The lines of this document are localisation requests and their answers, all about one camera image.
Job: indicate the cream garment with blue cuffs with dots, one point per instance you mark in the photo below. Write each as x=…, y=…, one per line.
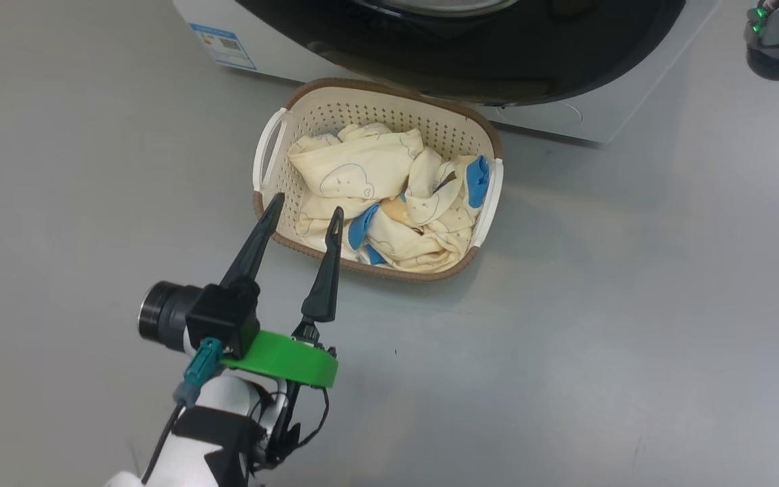
x=416, y=243

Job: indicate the black glass washing machine door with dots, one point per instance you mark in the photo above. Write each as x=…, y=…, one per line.
x=498, y=61

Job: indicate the white front-load washing machine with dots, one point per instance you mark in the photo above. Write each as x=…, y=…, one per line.
x=633, y=88

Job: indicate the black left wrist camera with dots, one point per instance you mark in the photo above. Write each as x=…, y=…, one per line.
x=224, y=318

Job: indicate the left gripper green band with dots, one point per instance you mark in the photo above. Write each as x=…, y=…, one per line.
x=281, y=358

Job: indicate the blue energy label sticker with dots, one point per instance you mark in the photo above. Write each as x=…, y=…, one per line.
x=224, y=46

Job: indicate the cream perforated laundry basket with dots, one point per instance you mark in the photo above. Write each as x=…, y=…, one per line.
x=335, y=108

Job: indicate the round filter cover flap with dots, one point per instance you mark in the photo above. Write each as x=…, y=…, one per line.
x=552, y=112

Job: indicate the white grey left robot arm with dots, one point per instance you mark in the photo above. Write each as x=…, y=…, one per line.
x=227, y=399

